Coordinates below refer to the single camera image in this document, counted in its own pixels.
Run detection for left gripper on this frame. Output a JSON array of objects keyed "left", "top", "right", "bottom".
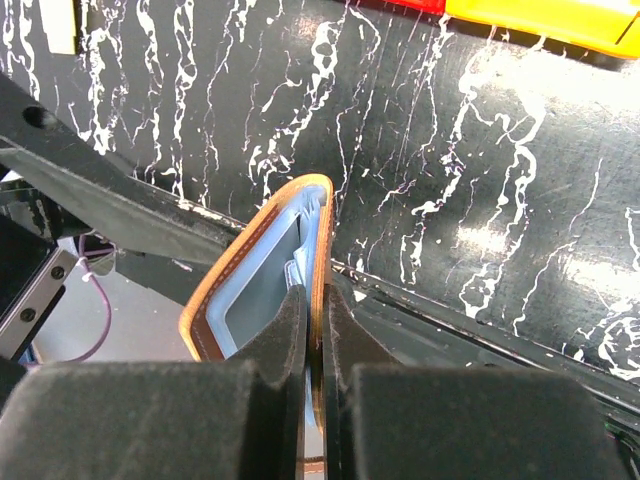
[{"left": 1, "top": 77, "right": 242, "bottom": 360}]

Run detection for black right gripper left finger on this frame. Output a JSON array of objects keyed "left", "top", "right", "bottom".
[{"left": 1, "top": 286, "right": 307, "bottom": 479}]

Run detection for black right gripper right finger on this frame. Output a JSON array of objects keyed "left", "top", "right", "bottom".
[{"left": 323, "top": 286, "right": 630, "bottom": 479}]

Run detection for brown leather card holder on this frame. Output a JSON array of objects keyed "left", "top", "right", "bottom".
[{"left": 178, "top": 173, "right": 335, "bottom": 480}]

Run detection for red plastic bin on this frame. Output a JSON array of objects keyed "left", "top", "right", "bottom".
[{"left": 355, "top": 0, "right": 446, "bottom": 16}]

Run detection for yellow plastic bin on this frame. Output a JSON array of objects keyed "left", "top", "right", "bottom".
[{"left": 445, "top": 0, "right": 639, "bottom": 59}]

